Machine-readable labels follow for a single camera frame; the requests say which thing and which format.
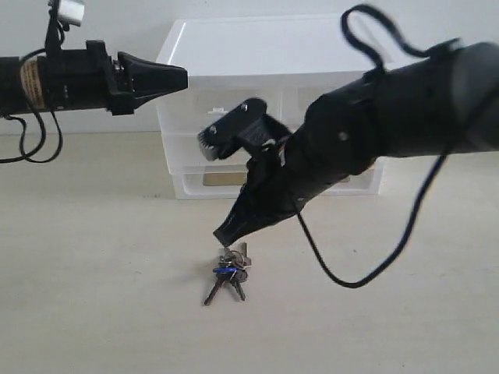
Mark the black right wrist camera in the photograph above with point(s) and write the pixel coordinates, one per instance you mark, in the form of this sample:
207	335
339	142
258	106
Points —
243	127

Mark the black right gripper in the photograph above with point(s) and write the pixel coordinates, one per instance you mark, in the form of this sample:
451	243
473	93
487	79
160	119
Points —
274	183

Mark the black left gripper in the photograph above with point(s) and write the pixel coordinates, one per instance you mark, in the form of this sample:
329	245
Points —
89	78

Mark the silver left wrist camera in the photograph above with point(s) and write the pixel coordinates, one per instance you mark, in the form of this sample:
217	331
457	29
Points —
69	12

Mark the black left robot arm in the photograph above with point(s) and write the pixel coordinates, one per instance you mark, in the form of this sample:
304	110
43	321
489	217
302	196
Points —
21	86

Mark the bunch of keys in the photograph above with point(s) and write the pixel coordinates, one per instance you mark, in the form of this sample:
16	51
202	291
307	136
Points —
232	268

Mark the white plastic drawer cabinet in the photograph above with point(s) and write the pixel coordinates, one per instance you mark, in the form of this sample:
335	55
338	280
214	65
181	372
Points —
258	53

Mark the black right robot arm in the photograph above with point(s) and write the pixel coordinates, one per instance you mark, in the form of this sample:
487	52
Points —
407	112

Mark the clear wide drawer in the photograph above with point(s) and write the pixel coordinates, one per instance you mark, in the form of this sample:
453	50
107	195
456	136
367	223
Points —
183	156

